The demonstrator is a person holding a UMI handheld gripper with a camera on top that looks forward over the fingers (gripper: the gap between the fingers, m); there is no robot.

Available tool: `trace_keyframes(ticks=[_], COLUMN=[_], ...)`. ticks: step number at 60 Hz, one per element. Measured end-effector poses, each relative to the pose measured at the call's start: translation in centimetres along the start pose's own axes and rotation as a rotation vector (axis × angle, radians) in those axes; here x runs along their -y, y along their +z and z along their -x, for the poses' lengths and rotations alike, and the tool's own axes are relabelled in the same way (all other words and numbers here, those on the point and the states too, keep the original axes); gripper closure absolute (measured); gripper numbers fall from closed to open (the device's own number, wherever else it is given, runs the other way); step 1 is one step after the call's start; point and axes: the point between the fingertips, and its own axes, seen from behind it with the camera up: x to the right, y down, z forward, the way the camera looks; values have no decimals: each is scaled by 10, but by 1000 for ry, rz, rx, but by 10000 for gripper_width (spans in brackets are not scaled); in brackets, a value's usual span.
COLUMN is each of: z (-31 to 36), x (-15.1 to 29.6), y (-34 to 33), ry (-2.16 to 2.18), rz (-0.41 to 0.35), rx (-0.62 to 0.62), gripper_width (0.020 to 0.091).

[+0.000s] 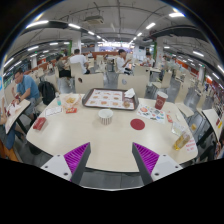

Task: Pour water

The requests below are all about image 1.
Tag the clear plastic wrapper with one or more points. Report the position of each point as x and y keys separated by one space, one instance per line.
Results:
x=177 y=128

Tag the white paper napkin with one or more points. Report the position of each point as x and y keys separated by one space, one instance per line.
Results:
x=129 y=93

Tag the person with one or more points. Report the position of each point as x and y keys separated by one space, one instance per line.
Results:
x=120 y=62
x=27 y=88
x=78 y=60
x=62 y=66
x=9 y=138
x=148 y=60

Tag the beige chair with round hole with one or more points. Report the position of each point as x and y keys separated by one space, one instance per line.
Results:
x=133 y=85
x=90 y=83

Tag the black backpack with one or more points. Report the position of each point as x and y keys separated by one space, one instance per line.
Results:
x=47 y=91

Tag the small red sauce packet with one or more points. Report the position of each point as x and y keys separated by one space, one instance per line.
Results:
x=71 y=110

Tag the red printed sachet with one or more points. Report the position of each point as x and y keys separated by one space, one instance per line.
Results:
x=169 y=118

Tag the colourful sticker sheet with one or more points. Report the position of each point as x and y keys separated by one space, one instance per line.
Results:
x=151 y=114

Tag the dark tray with paper liner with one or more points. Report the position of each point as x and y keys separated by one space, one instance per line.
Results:
x=106 y=99

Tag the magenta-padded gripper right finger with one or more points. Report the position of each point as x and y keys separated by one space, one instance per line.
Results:
x=146 y=158

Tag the flat round red coaster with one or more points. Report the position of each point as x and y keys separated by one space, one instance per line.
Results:
x=137 y=124

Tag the flat red pouch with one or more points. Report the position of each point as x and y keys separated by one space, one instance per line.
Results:
x=39 y=123

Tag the red paper cup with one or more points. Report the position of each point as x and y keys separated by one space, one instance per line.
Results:
x=161 y=101

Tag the ceiling air conditioner unit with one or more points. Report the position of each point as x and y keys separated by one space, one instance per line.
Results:
x=94 y=19

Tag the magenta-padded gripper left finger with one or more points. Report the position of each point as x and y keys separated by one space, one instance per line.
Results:
x=76 y=158

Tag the clear bottle with tan cap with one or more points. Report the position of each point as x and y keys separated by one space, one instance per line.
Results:
x=181 y=141

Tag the beige chairs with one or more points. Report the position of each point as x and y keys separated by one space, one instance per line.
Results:
x=141 y=70

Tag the ceiling lights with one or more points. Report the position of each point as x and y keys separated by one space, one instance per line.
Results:
x=150 y=25

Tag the small clear bottle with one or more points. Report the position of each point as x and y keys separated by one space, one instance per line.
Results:
x=58 y=100

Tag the white paper receipt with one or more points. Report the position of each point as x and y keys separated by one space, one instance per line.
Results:
x=53 y=111

